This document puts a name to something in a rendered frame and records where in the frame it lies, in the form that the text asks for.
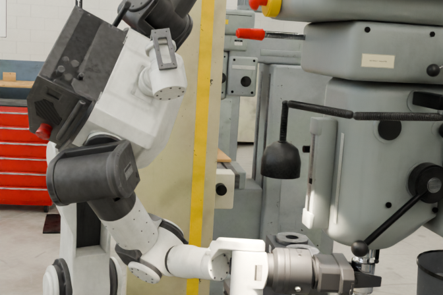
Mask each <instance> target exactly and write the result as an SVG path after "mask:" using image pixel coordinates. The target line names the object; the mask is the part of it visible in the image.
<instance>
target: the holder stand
mask: <svg viewBox="0 0 443 295"><path fill-rule="evenodd" d="M275 248H291V249H303V250H309V251H310V254H311V257H312V256H313V254H322V253H321V252H320V251H319V250H318V248H317V247H316V246H315V245H314V244H313V243H312V242H311V241H310V240H309V239H308V237H307V236H306V235H303V234H299V233H296V232H281V233H278V234H277V235H266V248H265V252H266V253H269V254H270V253H272V251H273V250H274V249H275ZM263 295H292V294H281V293H274V292H273V291H272V290H271V288H270V286H265V287H264V288H263ZM308 295H328V292H318V291H317V289H312V288H310V292H309V294H308Z"/></svg>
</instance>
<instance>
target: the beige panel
mask: <svg viewBox="0 0 443 295"><path fill-rule="evenodd" d="M226 3H227V0H197V1H196V3H195V4H194V6H193V7H192V9H191V11H190V12H189V13H188V14H189V15H190V16H191V17H192V19H193V27H192V31H191V33H190V35H189V37H188V38H187V39H186V40H185V42H184V43H183V44H182V46H181V47H180V48H179V49H178V50H177V52H176V54H178V55H180V56H182V58H183V62H184V66H185V73H186V77H187V84H188V85H187V91H186V93H185V94H184V97H183V100H182V102H181V106H180V108H179V112H178V114H177V117H176V119H175V123H174V125H173V129H172V131H171V134H170V137H169V140H168V143H167V144H166V146H165V148H164V149H163V150H162V151H161V152H160V154H159V155H158V156H157V157H156V158H155V159H154V160H153V161H152V162H151V163H150V164H149V165H148V166H147V167H144V168H143V169H138V173H139V176H140V182H139V183H138V185H137V187H136V188H135V189H134V192H135V193H136V195H137V196H138V198H139V200H140V201H141V203H142V205H143V206H144V208H145V210H146V211H147V213H151V214H154V215H157V216H158V217H161V218H162V219H167V220H169V221H171V222H173V223H175V224H176V225H177V226H178V227H180V228H181V230H182V231H183V234H184V238H185V239H186V240H187V241H188V242H189V244H188V245H193V246H196V247H199V248H209V247H210V244H211V242H212V237H213V226H214V204H215V192H216V170H217V158H218V136H219V125H220V103H221V92H222V70H223V48H224V36H225V14H226ZM209 292H210V280H206V279H197V278H193V279H185V278H181V277H174V276H173V277H168V276H163V275H162V277H161V279H160V281H159V283H156V284H151V283H148V282H145V281H143V280H141V279H139V278H138V277H136V276H135V275H133V274H132V273H131V272H130V270H129V267H128V266H126V284H125V295H209Z"/></svg>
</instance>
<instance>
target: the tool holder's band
mask: <svg viewBox="0 0 443 295"><path fill-rule="evenodd" d="M351 263H352V264H353V265H354V266H356V267H360V268H364V269H371V268H374V267H375V265H376V264H375V262H374V259H373V258H370V260H369V261H361V260H359V259H358V257H356V256H354V257H352V258H351Z"/></svg>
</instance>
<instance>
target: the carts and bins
mask: <svg viewBox="0 0 443 295"><path fill-rule="evenodd" d="M417 259H418V261H417V265H418V268H417V295H443V250H429V251H426V252H423V253H420V254H419V255H418V256H417Z"/></svg>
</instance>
